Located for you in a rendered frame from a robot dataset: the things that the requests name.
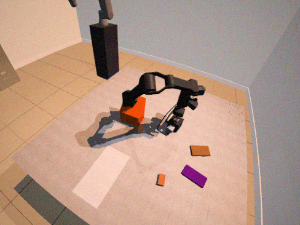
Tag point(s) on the orange flat rectangular pad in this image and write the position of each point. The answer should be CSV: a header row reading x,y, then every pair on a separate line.
x,y
197,150

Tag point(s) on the purple flat slab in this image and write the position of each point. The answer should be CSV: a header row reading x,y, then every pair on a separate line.
x,y
194,176

